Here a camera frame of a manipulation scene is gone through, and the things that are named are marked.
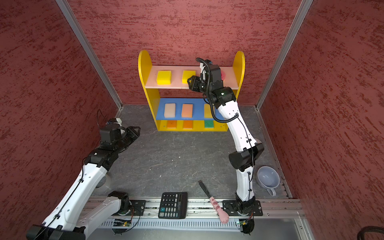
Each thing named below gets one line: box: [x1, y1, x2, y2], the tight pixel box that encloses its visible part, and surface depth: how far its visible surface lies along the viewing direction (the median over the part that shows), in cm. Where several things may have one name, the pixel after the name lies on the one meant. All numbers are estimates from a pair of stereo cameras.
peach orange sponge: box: [182, 103, 193, 118], surface depth 97 cm
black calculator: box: [158, 192, 188, 219], surface depth 74 cm
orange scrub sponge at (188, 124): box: [183, 120, 193, 130], surface depth 109 cm
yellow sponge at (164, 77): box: [156, 70, 172, 85], surface depth 76 cm
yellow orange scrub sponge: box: [167, 120, 177, 129], surface depth 108 cm
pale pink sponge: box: [164, 103, 176, 118], surface depth 97 cm
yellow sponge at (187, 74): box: [182, 70, 196, 84], surface depth 79 cm
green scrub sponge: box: [205, 120, 214, 128], surface depth 109 cm
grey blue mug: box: [256, 166, 280, 197], surface depth 81 cm
